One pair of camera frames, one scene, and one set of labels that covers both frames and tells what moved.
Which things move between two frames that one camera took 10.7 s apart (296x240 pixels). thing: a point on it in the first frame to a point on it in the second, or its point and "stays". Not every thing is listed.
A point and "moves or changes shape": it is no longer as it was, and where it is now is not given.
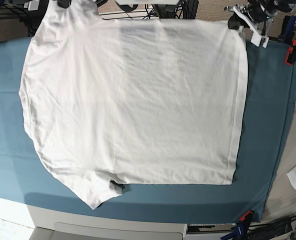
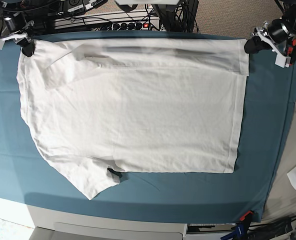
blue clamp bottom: [238, 232] stays
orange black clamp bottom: [246, 218] stays
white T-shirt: [107, 100] moves or changes shape
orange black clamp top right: [294, 52] stays
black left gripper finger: [234, 22] to [255, 44]
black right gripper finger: [64, 3] to [28, 48]
